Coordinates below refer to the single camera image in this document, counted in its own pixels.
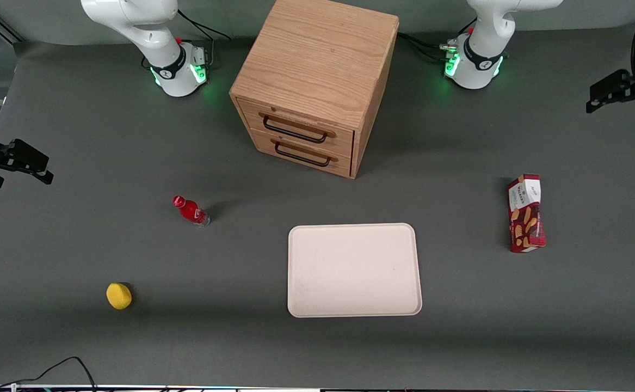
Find red plastic soda bottle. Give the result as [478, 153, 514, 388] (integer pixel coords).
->
[172, 195, 211, 227]

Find wooden drawer front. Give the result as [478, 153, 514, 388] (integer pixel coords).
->
[251, 128, 354, 178]
[237, 98, 356, 159]

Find black cables at arm base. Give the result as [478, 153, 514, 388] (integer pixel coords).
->
[177, 10, 232, 69]
[398, 32, 459, 62]

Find wooden two-drawer cabinet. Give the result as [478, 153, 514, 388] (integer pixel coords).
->
[229, 0, 400, 180]

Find yellow lemon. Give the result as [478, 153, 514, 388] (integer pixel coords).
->
[106, 282, 133, 310]

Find black cables at left arm base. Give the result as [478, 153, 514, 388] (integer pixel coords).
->
[398, 32, 459, 62]

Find black metal drawer handle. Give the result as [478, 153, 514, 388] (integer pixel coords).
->
[262, 115, 329, 144]
[274, 140, 332, 167]

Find black cable at table edge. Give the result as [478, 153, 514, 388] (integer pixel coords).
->
[0, 356, 98, 392]

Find red cookie box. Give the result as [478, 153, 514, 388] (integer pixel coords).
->
[507, 174, 547, 254]

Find black cables at right arm base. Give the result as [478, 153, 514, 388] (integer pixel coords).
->
[177, 10, 232, 69]

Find beige rectangular tray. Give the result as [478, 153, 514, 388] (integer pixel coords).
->
[287, 223, 423, 318]

